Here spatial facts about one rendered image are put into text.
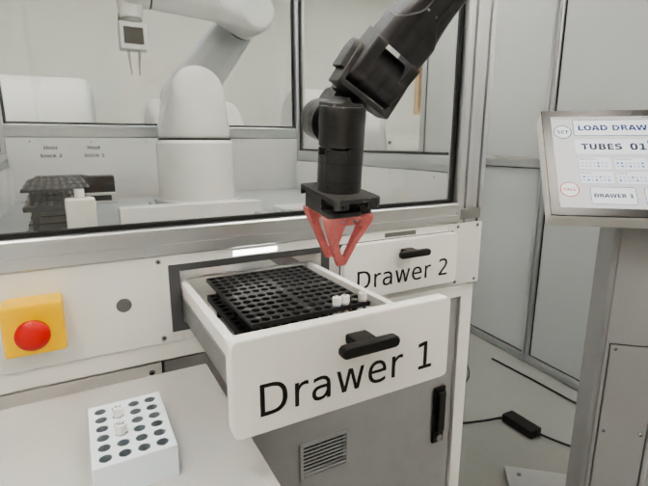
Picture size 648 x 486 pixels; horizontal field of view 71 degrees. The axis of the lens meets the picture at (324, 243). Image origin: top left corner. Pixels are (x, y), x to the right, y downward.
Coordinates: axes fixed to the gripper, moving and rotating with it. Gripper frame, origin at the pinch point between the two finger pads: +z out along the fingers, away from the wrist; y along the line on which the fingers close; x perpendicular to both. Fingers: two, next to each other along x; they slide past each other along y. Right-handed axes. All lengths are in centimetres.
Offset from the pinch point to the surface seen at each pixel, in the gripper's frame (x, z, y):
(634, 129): -89, -15, 14
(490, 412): -111, 107, 54
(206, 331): 17.0, 9.8, 3.7
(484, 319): -167, 104, 112
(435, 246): -35.0, 9.6, 18.6
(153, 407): 24.7, 17.4, 0.9
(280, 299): 6.2, 7.4, 4.3
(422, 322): -6.1, 5.4, -12.1
